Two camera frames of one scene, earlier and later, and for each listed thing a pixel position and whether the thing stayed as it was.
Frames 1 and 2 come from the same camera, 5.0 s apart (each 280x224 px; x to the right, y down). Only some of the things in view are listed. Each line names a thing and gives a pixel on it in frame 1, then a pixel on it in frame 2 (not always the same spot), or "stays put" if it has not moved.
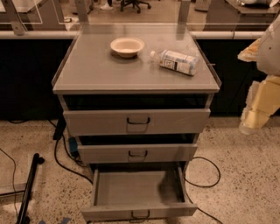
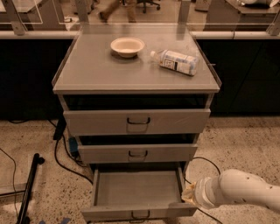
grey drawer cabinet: [137, 96] stays put
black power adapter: [59, 128] stays put
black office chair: [134, 3] to [150, 2]
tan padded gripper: [269, 53] to [199, 190]
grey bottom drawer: [139, 192] stays put
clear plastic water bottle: [175, 61] stays put
